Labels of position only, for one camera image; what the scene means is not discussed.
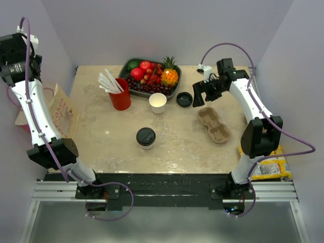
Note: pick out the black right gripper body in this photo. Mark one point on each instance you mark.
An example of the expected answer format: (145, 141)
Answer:
(213, 90)

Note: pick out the black coffee cup lid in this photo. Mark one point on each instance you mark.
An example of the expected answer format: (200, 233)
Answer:
(184, 99)

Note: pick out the white paper coffee cup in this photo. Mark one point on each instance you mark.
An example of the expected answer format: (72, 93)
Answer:
(147, 147)

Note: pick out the paper bag pink handles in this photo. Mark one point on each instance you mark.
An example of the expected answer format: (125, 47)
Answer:
(50, 114)

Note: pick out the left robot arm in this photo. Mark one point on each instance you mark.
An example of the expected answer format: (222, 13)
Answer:
(21, 70)

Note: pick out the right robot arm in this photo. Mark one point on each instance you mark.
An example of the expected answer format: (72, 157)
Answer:
(260, 137)

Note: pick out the orange plastic pineapple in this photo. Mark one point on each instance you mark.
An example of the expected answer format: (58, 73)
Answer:
(169, 75)

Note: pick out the dark red grape bunch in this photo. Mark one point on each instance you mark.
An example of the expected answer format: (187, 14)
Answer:
(147, 89)

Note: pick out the red apple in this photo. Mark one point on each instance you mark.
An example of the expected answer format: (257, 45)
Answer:
(137, 74)
(144, 66)

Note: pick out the green lime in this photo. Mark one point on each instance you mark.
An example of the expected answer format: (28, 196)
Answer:
(131, 65)

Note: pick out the dark green fruit tray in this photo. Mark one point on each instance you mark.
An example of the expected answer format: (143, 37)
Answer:
(124, 73)

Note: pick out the red plastic cup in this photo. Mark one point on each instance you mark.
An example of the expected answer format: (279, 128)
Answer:
(121, 101)

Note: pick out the yellow snack bag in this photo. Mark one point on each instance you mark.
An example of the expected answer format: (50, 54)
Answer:
(273, 168)

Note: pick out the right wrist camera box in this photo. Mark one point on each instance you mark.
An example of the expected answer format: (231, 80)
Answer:
(206, 71)

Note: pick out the aluminium frame rail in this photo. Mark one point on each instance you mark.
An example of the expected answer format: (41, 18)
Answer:
(263, 192)

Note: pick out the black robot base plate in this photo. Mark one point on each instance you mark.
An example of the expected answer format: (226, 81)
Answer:
(114, 188)

